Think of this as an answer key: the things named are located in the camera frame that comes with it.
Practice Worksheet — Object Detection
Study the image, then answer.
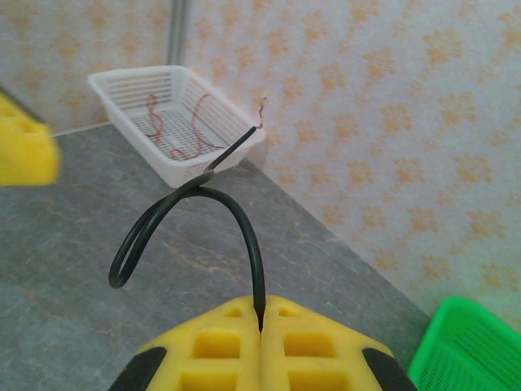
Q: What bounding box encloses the red cable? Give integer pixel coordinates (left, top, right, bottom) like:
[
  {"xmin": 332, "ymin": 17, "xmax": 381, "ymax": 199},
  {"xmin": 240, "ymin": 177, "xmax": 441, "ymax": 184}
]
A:
[
  {"xmin": 144, "ymin": 94, "xmax": 166, "ymax": 148},
  {"xmin": 169, "ymin": 93, "xmax": 227, "ymax": 162}
]

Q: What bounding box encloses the green plastic basket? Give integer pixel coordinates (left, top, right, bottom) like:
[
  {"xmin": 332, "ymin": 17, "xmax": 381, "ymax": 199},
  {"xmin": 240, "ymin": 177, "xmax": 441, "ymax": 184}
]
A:
[{"xmin": 406, "ymin": 296, "xmax": 521, "ymax": 391}]

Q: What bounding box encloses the black cable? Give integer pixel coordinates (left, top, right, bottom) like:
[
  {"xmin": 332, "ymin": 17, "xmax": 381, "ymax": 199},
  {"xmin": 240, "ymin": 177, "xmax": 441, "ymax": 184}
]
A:
[{"xmin": 107, "ymin": 96, "xmax": 269, "ymax": 331}]

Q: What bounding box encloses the white plastic basket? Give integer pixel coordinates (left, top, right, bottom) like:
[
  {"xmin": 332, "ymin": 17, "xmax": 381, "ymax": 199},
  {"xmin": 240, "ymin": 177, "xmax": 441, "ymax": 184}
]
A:
[{"xmin": 87, "ymin": 64, "xmax": 268, "ymax": 189}]

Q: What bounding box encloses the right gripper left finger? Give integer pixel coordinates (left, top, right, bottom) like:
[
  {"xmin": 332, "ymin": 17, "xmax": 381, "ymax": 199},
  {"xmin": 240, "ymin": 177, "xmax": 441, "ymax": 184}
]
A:
[{"xmin": 107, "ymin": 295, "xmax": 262, "ymax": 391}]

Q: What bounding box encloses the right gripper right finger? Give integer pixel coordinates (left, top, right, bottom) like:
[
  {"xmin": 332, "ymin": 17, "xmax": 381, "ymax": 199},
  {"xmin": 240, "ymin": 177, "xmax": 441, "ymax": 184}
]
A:
[{"xmin": 260, "ymin": 295, "xmax": 420, "ymax": 391}]

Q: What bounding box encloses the aluminium frame post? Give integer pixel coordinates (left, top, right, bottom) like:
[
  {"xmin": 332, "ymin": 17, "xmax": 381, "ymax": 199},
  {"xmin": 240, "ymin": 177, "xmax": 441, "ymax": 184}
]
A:
[{"xmin": 168, "ymin": 0, "xmax": 189, "ymax": 70}]

